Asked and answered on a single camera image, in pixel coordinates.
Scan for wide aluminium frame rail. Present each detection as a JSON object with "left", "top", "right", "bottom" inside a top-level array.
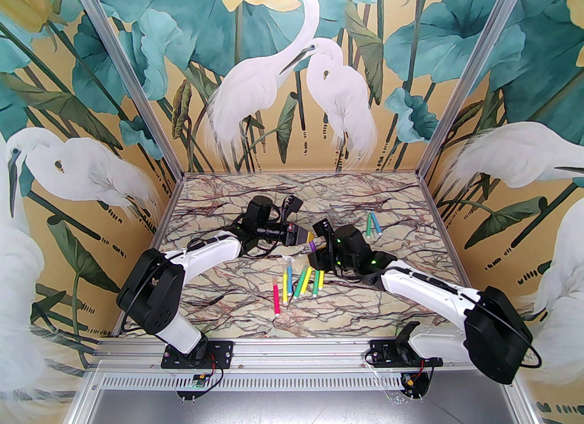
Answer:
[{"left": 87, "top": 338, "right": 518, "bottom": 373}]

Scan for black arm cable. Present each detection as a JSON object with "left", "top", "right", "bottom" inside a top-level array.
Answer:
[
  {"left": 401, "top": 267, "right": 543, "bottom": 368},
  {"left": 189, "top": 194, "right": 304, "bottom": 259}
]

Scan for thin aluminium frame rail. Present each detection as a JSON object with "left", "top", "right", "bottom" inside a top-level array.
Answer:
[{"left": 182, "top": 170, "right": 422, "bottom": 177}]

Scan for aluminium frame post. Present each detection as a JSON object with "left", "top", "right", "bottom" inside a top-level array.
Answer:
[
  {"left": 416, "top": 0, "right": 544, "bottom": 176},
  {"left": 58, "top": 0, "right": 185, "bottom": 176}
]

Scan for small controller board with wires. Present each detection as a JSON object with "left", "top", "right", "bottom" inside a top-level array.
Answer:
[
  {"left": 177, "top": 358, "right": 225, "bottom": 402},
  {"left": 396, "top": 358, "right": 434, "bottom": 401}
]

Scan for grey metal panel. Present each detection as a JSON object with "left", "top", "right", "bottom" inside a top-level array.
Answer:
[{"left": 68, "top": 388, "right": 539, "bottom": 424}]

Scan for slotted aluminium panel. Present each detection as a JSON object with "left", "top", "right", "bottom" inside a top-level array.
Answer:
[{"left": 68, "top": 370, "right": 516, "bottom": 407}]

